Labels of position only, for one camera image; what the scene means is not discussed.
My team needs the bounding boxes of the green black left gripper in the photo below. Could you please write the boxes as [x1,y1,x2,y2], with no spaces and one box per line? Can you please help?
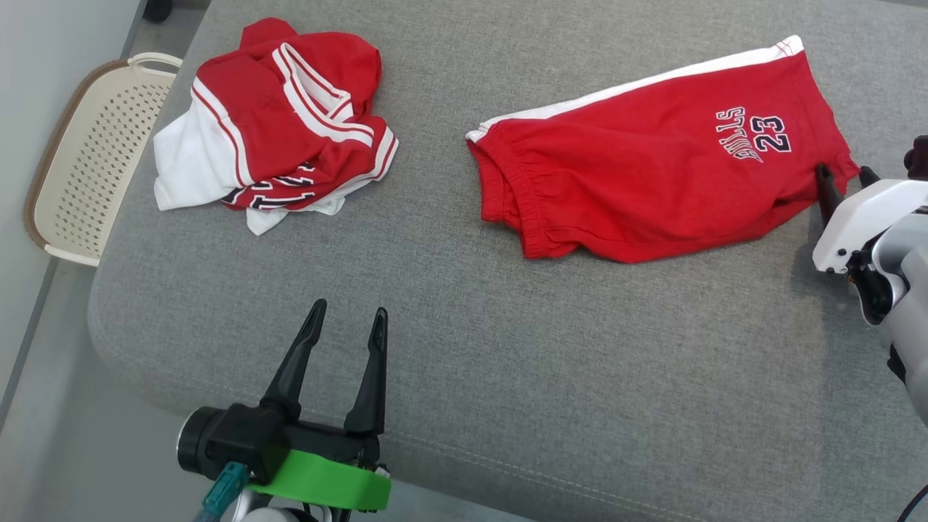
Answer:
[249,299,393,512]

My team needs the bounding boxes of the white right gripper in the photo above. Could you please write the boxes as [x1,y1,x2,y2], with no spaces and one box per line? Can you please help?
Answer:
[811,163,928,275]

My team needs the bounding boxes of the red shorts with white stripe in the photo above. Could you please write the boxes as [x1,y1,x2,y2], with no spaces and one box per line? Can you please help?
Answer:
[465,35,861,264]

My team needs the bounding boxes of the red and white jersey shirt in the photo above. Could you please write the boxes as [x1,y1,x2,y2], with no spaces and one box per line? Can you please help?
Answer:
[152,17,399,236]

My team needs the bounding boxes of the cream perforated laundry basket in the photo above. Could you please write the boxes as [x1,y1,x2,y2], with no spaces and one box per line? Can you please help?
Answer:
[24,52,184,268]

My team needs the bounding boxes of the teal left cable connector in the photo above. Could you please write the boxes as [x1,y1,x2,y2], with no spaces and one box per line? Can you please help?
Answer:
[202,462,252,517]

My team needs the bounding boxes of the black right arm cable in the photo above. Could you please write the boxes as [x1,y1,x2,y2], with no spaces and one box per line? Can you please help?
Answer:
[898,484,928,522]

